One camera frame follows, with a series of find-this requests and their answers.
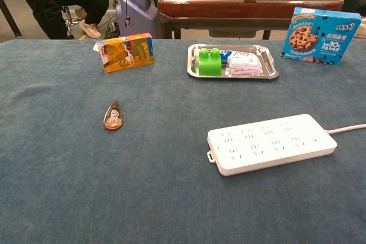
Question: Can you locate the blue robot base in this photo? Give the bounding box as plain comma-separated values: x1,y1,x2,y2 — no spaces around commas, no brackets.
116,0,160,39

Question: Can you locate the white power strip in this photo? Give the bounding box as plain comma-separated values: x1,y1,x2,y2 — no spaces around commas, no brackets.
206,113,338,177

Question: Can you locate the green toy block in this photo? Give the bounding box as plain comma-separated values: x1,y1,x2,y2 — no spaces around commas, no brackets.
198,47,222,77

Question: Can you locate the blue white snack packet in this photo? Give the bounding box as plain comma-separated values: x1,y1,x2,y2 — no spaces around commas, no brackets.
218,49,238,63

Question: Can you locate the pale pink wrapped packet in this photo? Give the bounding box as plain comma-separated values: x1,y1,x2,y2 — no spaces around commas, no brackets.
225,61,262,77

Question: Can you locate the white blue printed packet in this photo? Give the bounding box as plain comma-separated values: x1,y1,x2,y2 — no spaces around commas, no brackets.
228,51,258,66

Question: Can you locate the orange snack box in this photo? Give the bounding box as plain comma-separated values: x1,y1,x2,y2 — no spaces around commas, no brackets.
93,32,156,74

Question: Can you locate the steel tray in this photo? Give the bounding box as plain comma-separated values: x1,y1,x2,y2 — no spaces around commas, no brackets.
187,43,280,79

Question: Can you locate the blue table cloth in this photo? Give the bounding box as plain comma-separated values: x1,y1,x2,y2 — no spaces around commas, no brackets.
0,39,366,244

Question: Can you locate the brown mahjong table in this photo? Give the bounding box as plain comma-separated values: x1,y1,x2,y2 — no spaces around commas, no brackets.
157,0,345,41

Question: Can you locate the metal chair base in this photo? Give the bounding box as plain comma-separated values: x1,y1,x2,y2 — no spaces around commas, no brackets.
61,5,82,39

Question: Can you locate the blue cookie box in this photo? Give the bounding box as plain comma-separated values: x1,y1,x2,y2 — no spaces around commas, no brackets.
280,7,362,67

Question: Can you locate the brown keychain ornament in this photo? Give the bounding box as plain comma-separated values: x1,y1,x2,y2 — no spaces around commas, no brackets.
103,100,124,130

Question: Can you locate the white power strip cable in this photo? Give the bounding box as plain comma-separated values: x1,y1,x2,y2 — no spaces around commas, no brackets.
325,123,366,135

